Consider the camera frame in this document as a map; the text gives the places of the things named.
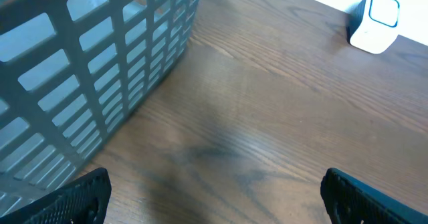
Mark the grey plastic basket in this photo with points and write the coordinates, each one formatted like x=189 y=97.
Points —
x=72 y=71

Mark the white barcode scanner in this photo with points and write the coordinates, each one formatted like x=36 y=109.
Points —
x=373 y=25

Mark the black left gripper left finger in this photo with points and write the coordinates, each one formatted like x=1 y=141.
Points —
x=84 y=200

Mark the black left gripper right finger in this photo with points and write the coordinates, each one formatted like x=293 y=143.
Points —
x=348 y=200

